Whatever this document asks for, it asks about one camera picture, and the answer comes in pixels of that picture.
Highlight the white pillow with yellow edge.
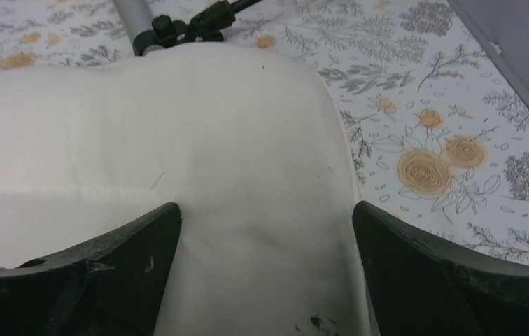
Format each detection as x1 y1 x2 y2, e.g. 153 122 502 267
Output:
0 43 376 335

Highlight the grey metal cylinder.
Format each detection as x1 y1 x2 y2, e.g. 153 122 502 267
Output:
113 0 162 57

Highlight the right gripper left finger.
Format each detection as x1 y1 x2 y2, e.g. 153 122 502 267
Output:
0 202 182 335

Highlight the floral patterned table mat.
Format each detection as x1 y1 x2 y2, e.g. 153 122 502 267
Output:
0 0 529 271

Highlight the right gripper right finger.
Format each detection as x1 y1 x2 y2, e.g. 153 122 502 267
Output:
352 201 529 335

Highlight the black tripod stand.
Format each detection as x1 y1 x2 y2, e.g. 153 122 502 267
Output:
152 1 258 49

